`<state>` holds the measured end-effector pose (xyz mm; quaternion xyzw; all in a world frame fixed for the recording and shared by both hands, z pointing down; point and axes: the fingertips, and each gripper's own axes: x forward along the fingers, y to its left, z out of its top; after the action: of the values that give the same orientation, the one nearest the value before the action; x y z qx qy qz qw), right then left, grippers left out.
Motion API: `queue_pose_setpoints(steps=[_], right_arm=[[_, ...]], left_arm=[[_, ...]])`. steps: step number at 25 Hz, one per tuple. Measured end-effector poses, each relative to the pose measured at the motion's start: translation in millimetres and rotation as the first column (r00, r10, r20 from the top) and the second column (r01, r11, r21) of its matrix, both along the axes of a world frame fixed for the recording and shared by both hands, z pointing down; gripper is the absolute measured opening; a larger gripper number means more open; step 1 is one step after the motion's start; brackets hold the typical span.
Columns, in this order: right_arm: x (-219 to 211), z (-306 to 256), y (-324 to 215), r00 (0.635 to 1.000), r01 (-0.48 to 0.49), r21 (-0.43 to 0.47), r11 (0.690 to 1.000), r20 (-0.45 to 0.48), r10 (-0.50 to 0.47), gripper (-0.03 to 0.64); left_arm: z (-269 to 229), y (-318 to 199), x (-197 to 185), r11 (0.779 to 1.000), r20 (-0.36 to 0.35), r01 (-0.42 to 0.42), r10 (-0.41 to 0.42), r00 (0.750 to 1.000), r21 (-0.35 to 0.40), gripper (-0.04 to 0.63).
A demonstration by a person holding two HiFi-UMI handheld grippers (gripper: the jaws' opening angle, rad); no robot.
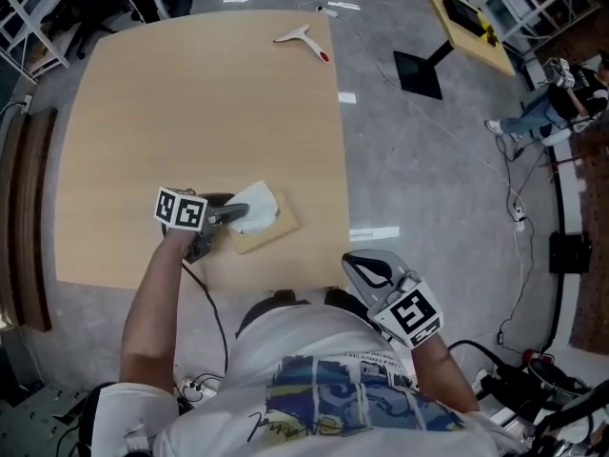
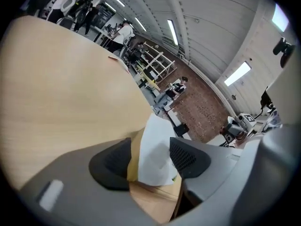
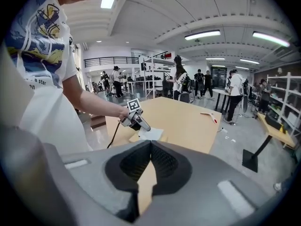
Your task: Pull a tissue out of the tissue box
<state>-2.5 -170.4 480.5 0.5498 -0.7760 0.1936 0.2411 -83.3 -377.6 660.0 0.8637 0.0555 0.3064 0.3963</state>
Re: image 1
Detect white storage shelving unit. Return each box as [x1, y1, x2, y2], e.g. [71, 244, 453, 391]
[456, 0, 601, 51]

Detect black office chair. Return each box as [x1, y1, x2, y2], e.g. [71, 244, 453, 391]
[47, 0, 115, 61]

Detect black flat case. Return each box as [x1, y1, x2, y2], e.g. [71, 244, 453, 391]
[442, 0, 482, 30]

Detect left hand-held gripper cable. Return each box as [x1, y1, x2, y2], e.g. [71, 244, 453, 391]
[183, 260, 229, 376]

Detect wooden tissue box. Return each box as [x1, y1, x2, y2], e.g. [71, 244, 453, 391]
[227, 189, 302, 255]

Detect black flat box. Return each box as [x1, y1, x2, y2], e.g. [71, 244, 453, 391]
[548, 230, 594, 275]

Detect hand-held gripper cable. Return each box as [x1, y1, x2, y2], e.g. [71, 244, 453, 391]
[446, 338, 506, 376]
[183, 260, 229, 376]

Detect person's white printed T-shirt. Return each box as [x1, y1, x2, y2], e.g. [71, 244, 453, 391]
[89, 300, 529, 457]

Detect person's right forearm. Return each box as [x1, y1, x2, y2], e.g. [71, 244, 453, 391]
[407, 334, 481, 416]

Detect small yellow pedestal table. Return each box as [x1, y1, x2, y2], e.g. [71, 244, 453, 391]
[393, 0, 518, 100]

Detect white squeegee red-tipped handle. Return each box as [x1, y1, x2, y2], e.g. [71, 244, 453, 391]
[273, 24, 332, 64]

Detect brown wooden step platform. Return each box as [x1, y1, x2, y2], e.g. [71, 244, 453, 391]
[0, 106, 59, 333]

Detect white metal shelving rack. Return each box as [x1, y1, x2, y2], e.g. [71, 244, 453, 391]
[0, 0, 72, 85]

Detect white cloth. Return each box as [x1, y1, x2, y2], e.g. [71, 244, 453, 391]
[227, 180, 280, 235]

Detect right hand-held gripper cable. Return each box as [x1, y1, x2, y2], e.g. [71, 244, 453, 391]
[446, 338, 506, 376]

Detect person's dark trousers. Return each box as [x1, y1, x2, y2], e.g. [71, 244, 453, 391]
[235, 288, 370, 337]

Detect person's left forearm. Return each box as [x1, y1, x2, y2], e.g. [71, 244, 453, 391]
[119, 229, 199, 402]

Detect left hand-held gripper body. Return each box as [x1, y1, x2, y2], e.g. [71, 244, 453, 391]
[152, 187, 223, 265]

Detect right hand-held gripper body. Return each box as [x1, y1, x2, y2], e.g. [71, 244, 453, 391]
[366, 273, 446, 350]

